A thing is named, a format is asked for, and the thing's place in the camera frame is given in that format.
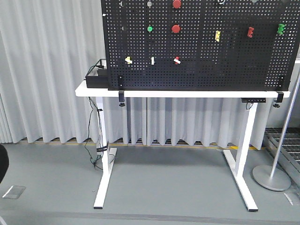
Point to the green toggle switch right panel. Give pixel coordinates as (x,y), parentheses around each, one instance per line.
(280,29)

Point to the black clamp bracket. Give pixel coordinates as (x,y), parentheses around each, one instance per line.
(121,91)
(280,94)

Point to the white pleated curtain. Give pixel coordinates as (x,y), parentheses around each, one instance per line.
(46,49)

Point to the red mushroom button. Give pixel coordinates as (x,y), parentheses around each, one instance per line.
(175,28)
(176,4)

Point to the red toggle switch right panel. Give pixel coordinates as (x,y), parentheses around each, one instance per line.
(250,32)

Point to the black rounded object left edge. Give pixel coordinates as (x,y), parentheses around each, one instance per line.
(4,162)

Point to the lower red mushroom button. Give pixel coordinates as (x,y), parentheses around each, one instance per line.
(175,28)

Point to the yellow toggle switch right panel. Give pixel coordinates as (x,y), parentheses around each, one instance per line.
(217,35)

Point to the black desk control panel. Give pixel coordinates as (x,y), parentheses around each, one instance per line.
(253,100)

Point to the black perforated pegboard panel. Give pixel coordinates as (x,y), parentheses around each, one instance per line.
(236,63)

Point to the yellow toggle switch lower left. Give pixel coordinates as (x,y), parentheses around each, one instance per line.
(128,60)

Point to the green round push button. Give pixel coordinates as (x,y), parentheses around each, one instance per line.
(149,28)

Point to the upper red mushroom button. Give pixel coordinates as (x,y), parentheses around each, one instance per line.
(176,4)

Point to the grey round-base stand pole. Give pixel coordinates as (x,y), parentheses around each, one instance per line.
(270,177)

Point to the white standing desk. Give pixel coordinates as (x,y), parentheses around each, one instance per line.
(236,164)

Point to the red toggle switch lower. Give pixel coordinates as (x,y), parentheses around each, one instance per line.
(177,60)

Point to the black open box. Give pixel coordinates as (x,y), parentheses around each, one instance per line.
(96,76)

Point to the right black clamp bracket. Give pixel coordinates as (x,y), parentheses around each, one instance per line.
(280,94)

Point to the left black clamp bracket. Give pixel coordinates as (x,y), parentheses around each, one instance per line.
(121,91)

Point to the metal floor hatch plate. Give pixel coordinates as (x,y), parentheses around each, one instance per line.
(14,192)

